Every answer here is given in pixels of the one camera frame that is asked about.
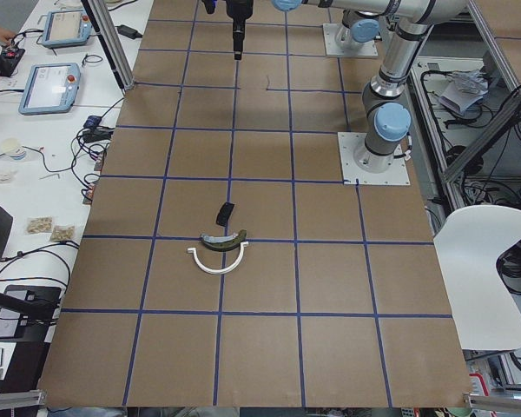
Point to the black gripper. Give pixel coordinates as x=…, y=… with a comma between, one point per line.
x=239, y=10

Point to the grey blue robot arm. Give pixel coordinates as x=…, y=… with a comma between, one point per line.
x=388, y=121

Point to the black power adapter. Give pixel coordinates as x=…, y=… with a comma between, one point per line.
x=128, y=32

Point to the far blue teach pendant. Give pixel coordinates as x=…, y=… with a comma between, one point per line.
x=66, y=29

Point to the blue teach pendant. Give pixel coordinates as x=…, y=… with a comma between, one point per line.
x=50, y=89
x=66, y=29

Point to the black flat plastic part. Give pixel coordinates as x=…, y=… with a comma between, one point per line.
x=224, y=214

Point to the near blue teach pendant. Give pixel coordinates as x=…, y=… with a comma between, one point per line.
x=50, y=89

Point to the curved brake shoe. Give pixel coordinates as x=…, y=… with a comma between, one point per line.
x=223, y=243

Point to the white plastic chair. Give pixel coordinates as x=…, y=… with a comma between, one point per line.
x=468, y=247

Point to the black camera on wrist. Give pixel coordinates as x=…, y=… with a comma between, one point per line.
x=210, y=6

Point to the aluminium frame post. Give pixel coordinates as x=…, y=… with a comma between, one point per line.
x=111, y=45

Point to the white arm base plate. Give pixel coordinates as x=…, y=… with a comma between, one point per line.
x=360, y=167

